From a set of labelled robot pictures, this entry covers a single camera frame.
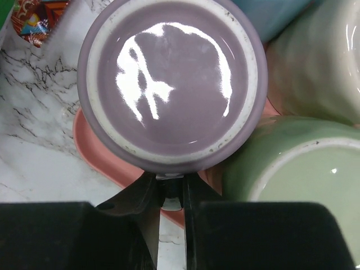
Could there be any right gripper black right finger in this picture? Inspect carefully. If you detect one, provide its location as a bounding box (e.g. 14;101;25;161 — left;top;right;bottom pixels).
183;173;222;269

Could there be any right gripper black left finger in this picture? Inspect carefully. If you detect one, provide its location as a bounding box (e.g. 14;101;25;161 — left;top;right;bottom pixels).
96;172;159;269

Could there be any green ceramic mug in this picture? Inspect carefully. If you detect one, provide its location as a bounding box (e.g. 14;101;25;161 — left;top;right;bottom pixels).
222;116;359;264

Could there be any purple ceramic mug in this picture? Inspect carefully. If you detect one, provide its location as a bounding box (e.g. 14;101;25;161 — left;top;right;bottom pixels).
77;1;268;174

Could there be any cream ceramic mug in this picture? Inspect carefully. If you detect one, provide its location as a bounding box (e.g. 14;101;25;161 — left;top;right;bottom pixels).
266;1;359;125

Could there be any light blue faceted mug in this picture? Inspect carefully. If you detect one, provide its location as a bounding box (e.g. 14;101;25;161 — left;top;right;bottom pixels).
234;0;319;43

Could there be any pink plastic tray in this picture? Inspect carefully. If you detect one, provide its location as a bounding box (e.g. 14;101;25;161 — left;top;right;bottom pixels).
73;99;280;228

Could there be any colourful candy bag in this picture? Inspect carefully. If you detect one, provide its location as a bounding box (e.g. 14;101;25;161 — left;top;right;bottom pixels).
11;0;70;48

